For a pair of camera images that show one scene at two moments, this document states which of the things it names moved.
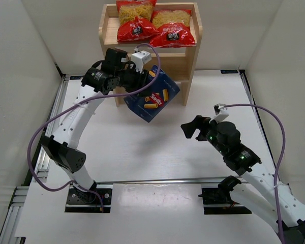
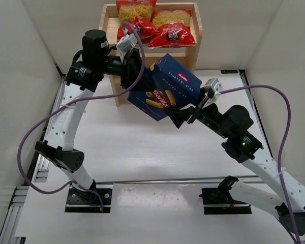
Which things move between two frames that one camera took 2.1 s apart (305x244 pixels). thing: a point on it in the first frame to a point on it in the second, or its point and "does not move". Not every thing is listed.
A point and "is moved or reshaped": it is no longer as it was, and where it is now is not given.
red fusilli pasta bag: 175,28 does not move
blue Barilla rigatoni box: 148,108 is moved or reshaped
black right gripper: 203,129 to 194,115
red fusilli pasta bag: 135,20 does not move
